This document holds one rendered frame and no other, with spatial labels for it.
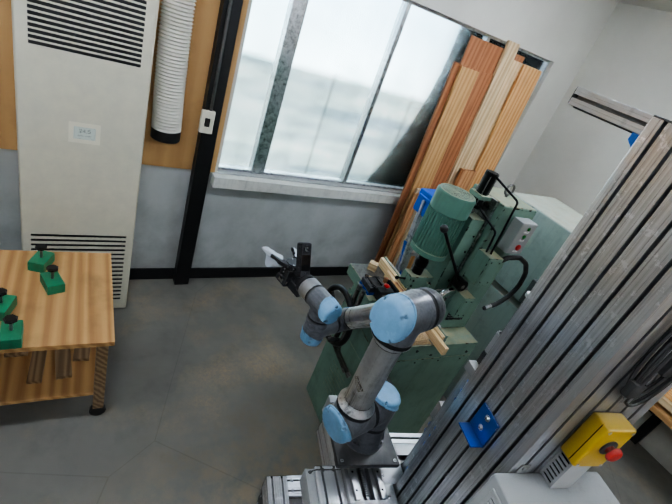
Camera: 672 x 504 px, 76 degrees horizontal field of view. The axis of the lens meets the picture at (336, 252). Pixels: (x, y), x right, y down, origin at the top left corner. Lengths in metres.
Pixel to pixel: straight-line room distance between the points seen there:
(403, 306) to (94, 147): 1.81
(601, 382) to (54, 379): 2.15
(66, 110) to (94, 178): 0.35
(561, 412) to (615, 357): 0.17
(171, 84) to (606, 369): 2.18
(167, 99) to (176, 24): 0.36
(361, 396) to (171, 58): 1.84
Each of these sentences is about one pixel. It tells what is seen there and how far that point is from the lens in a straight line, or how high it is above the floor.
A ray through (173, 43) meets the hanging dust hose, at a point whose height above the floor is 1.59.
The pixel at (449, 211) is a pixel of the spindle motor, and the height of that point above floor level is 1.44.
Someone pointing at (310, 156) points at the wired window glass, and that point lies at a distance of 3.16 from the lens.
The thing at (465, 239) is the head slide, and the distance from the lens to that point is 2.01.
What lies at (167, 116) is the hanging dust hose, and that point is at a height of 1.23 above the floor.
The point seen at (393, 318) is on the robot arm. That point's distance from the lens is 1.07.
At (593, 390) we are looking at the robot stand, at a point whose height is 1.52.
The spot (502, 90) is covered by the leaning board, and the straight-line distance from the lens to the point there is 3.75.
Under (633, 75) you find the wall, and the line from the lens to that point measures 4.24.
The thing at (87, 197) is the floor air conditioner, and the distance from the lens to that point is 2.56.
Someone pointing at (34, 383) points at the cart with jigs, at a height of 0.18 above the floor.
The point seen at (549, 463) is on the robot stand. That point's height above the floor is 1.27.
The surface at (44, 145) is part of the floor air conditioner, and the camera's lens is 2.44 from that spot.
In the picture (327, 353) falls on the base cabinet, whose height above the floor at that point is 0.37.
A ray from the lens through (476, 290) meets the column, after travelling 2.25.
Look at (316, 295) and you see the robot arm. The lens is 1.34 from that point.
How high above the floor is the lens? 2.02
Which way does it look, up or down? 29 degrees down
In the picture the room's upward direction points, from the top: 21 degrees clockwise
